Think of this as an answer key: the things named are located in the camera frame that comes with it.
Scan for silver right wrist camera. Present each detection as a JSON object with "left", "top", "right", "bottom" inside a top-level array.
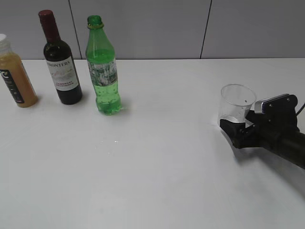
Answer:
[{"left": 254, "top": 94, "right": 289, "bottom": 115}]

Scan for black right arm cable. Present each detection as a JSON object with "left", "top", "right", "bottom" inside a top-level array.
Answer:
[{"left": 295, "top": 102, "right": 305, "bottom": 116}]

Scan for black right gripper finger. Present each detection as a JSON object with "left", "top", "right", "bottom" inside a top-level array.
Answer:
[{"left": 220, "top": 119, "right": 254, "bottom": 145}]

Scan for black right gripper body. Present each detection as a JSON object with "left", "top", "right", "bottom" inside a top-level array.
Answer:
[{"left": 234, "top": 94, "right": 302, "bottom": 150}]

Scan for transparent plastic cup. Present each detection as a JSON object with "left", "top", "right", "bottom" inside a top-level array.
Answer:
[{"left": 217, "top": 84, "right": 256, "bottom": 126}]

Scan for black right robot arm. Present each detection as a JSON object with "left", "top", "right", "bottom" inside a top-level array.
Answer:
[{"left": 220, "top": 94, "right": 305, "bottom": 168}]

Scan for dark red wine bottle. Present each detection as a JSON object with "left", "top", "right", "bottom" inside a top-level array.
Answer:
[{"left": 38, "top": 10, "right": 82, "bottom": 105}]

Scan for green sprite plastic bottle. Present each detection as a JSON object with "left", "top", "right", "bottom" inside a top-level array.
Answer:
[{"left": 85, "top": 15, "right": 121, "bottom": 115}]

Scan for orange juice bottle white cap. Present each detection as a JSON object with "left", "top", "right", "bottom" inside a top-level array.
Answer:
[{"left": 0, "top": 34, "right": 38, "bottom": 108}]

